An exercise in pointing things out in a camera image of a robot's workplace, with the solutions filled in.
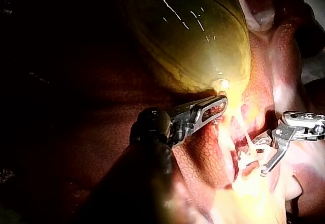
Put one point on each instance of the right arm instrument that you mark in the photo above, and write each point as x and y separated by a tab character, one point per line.
304	122

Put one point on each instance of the left arm instrument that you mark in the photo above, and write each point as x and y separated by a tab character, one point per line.
155	122

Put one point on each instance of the right arm instrument jaw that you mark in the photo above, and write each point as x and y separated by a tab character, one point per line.
265	140
281	145

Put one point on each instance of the left arm instrument jaw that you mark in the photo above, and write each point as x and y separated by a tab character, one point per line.
208	100
199	122

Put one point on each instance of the white clip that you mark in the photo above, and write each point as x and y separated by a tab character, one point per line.
262	151
243	159

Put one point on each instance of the gallbladder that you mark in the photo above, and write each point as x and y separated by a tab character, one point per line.
193	43

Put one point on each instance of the dark left arm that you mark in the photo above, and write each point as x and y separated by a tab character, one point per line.
137	183

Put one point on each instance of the thin tube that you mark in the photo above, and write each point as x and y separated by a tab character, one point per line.
245	132

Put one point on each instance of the dark red liver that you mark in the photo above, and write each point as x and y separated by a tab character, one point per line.
203	158

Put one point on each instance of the pale fatty tissue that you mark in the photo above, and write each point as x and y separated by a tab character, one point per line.
294	187
243	196
256	15

